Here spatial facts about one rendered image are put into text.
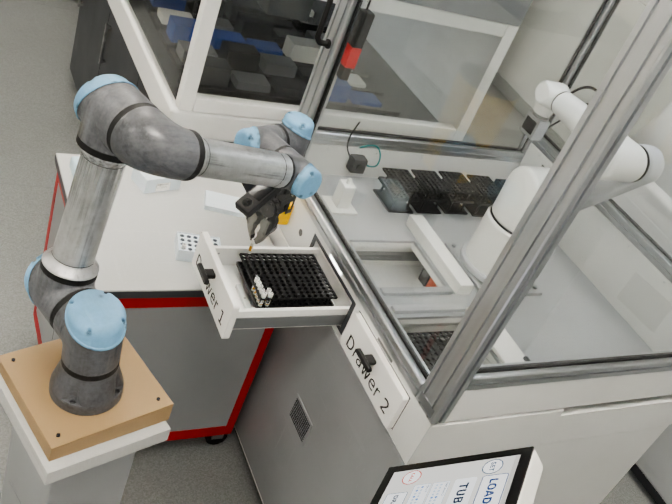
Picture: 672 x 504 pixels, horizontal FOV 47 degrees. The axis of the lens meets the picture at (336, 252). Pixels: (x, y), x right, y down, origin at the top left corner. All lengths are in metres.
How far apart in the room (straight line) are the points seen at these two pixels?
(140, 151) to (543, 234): 0.74
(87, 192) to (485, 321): 0.82
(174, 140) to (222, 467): 1.55
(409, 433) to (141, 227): 0.97
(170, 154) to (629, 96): 0.78
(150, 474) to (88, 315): 1.15
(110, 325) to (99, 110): 0.42
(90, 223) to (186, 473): 1.29
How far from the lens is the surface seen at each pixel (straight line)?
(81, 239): 1.61
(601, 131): 1.43
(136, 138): 1.41
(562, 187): 1.47
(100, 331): 1.58
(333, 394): 2.14
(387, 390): 1.88
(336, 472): 2.16
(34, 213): 3.55
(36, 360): 1.82
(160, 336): 2.25
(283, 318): 1.97
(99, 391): 1.69
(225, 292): 1.91
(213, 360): 2.39
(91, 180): 1.55
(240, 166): 1.53
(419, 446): 1.84
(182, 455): 2.74
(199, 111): 2.65
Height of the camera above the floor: 2.12
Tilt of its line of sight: 33 degrees down
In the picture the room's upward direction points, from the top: 24 degrees clockwise
